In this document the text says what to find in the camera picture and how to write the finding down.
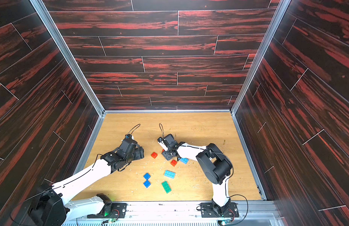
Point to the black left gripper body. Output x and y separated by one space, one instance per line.
137 154

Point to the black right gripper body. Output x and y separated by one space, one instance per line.
168 151

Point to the red lego brick small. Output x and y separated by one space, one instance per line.
173 162

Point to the light blue lego brick small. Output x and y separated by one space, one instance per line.
184 160

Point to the light blue long lego brick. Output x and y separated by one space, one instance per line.
169 174

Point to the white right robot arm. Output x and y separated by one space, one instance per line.
213 162

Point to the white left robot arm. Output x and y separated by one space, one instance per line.
53 205

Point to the blue lego brick upper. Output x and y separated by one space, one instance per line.
147 176

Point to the blue lego brick lower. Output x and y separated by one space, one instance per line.
146 183

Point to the green long lego brick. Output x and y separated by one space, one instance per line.
166 186

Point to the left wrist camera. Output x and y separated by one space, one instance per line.
127 146

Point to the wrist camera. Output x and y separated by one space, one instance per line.
127 146
168 139

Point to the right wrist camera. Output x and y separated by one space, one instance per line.
168 139

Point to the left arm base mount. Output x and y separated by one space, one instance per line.
113 210

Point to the aluminium front rail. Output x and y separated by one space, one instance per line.
188 213

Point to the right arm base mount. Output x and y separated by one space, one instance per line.
212 210

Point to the aluminium left corner post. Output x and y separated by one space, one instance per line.
54 32

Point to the aluminium corner post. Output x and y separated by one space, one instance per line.
54 32
273 26

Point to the aluminium right corner post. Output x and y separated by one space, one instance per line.
273 26

